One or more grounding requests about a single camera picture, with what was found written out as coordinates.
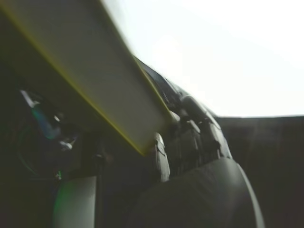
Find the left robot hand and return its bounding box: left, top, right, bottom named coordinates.
left=19, top=57, right=266, bottom=228

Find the yellow cardboard box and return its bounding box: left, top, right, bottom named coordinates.
left=0, top=0, right=176, bottom=157

